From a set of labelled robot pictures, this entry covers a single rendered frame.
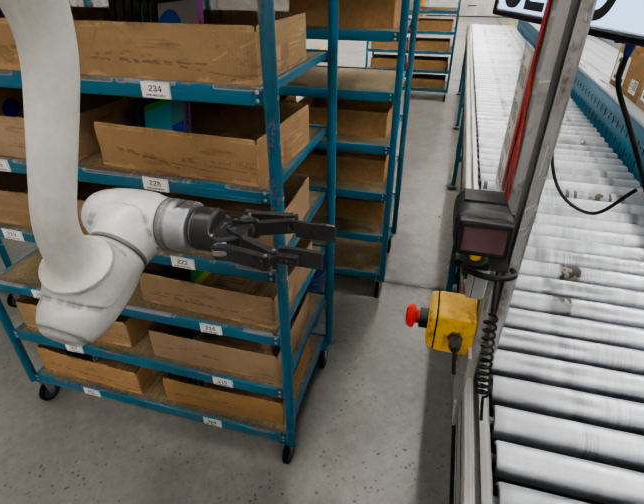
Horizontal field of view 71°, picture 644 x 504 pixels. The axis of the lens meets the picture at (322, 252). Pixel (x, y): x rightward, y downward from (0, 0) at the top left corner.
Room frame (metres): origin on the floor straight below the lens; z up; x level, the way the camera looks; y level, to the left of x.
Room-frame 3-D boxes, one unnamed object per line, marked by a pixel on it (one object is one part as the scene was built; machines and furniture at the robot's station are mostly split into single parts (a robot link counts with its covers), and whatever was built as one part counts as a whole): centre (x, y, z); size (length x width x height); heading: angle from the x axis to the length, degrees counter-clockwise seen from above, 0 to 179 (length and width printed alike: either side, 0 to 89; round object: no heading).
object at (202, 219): (0.66, 0.17, 0.95); 0.09 x 0.08 x 0.08; 75
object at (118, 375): (1.19, 0.74, 0.19); 0.40 x 0.30 x 0.10; 73
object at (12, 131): (1.19, 0.73, 0.99); 0.40 x 0.30 x 0.10; 73
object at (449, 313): (0.52, -0.19, 0.84); 0.15 x 0.09 x 0.07; 165
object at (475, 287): (0.55, -0.23, 0.95); 0.07 x 0.03 x 0.07; 165
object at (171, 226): (0.68, 0.24, 0.95); 0.09 x 0.06 x 0.09; 165
